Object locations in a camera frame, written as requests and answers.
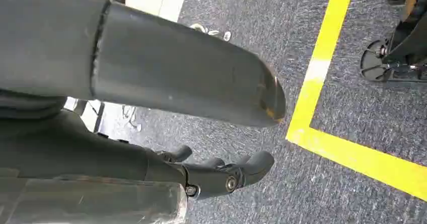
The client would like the ribbed grey right arm sleeve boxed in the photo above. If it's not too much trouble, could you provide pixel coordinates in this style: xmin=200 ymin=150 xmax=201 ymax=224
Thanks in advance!
xmin=0 ymin=88 xmax=67 ymax=120

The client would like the black wheeled chair base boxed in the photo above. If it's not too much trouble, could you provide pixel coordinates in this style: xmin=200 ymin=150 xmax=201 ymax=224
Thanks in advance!
xmin=360 ymin=0 xmax=427 ymax=83

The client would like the chrome caster foot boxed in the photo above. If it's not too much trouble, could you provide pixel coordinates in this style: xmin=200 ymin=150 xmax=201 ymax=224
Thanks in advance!
xmin=190 ymin=23 xmax=232 ymax=42

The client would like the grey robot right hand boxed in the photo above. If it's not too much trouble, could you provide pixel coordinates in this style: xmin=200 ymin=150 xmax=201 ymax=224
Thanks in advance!
xmin=0 ymin=0 xmax=287 ymax=224

